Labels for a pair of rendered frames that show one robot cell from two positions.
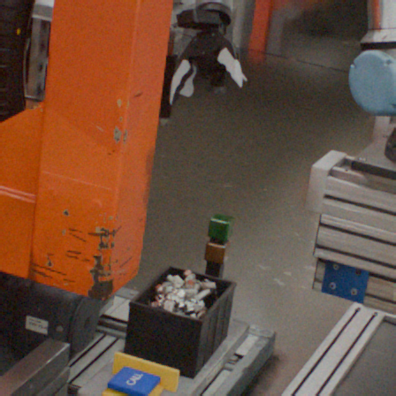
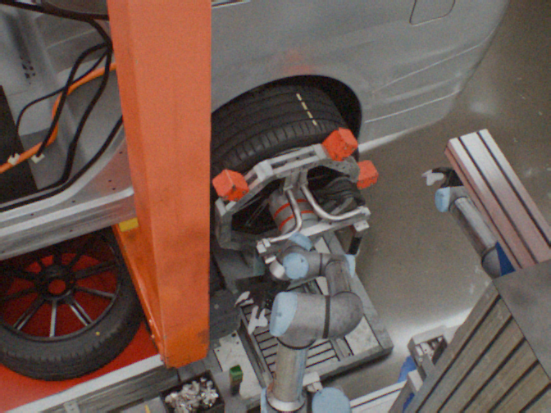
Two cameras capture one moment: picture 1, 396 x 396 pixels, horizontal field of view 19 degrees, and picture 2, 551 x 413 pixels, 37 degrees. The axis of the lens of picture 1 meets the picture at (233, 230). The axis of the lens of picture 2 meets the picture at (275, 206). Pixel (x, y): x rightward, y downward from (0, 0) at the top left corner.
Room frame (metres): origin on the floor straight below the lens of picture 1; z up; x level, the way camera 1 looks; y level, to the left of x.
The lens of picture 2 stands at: (1.43, -0.70, 3.35)
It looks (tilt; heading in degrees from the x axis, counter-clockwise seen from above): 58 degrees down; 43
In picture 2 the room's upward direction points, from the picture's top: 8 degrees clockwise
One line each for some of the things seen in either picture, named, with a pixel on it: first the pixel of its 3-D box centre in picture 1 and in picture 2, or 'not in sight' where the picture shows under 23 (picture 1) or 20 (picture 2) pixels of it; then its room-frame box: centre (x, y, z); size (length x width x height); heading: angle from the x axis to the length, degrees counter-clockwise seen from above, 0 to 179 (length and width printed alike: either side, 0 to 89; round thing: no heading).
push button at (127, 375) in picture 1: (133, 384); not in sight; (1.77, 0.13, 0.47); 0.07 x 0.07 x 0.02; 74
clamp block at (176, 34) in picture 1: (158, 36); (267, 253); (2.39, 0.21, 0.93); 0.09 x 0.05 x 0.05; 74
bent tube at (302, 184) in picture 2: not in sight; (331, 193); (2.68, 0.22, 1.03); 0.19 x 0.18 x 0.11; 74
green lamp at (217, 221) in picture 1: (221, 226); (236, 372); (2.12, 0.03, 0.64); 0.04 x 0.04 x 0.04; 74
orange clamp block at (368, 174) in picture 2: not in sight; (362, 174); (2.92, 0.28, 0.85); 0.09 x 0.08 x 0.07; 164
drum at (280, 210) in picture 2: not in sight; (294, 217); (2.59, 0.30, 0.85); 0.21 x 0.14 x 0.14; 74
